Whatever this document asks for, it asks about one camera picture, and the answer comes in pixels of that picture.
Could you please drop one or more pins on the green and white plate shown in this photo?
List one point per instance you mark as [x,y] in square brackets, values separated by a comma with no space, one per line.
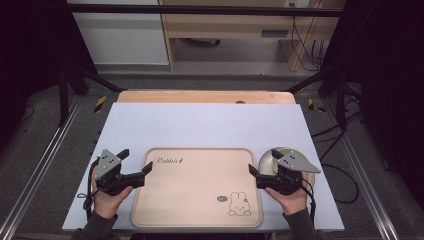
[265,165]

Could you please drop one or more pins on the person's left hand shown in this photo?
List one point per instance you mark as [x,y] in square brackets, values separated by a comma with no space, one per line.
[106,205]

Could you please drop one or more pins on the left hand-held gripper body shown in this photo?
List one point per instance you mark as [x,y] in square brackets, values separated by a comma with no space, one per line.
[108,163]

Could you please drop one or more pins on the person's right hand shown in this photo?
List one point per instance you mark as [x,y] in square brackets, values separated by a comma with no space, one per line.
[293,203]

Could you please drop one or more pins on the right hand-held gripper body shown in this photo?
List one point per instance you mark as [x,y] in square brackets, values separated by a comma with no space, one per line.
[295,164]

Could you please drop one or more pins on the wooden tray with rabbit print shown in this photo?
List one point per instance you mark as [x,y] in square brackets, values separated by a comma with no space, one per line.
[196,190]

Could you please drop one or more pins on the white cabinet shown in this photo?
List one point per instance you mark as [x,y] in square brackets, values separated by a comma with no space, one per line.
[123,36]

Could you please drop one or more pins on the aluminium floor rail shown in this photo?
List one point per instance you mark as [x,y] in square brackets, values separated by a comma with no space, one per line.
[40,163]
[363,173]

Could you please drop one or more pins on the black metal stand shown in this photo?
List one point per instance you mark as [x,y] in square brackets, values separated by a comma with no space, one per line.
[63,96]
[340,100]

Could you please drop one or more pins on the grey label on desk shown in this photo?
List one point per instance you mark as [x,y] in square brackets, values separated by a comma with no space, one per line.
[274,33]

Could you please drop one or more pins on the white table board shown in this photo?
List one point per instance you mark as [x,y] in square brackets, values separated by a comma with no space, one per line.
[206,126]

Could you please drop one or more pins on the black horizontal frame bar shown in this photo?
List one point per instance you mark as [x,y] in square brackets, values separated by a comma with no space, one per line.
[200,10]

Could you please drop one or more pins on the yellow and black tape strip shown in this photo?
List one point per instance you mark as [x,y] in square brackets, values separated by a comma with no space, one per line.
[313,105]
[100,104]

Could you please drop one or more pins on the wooden table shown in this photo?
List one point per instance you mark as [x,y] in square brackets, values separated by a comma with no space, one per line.
[200,96]

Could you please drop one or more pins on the light wooden desk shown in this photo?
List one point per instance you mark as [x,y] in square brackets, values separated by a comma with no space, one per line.
[230,23]

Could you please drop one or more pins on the black curtain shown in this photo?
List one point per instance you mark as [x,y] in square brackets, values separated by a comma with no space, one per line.
[386,83]
[30,53]

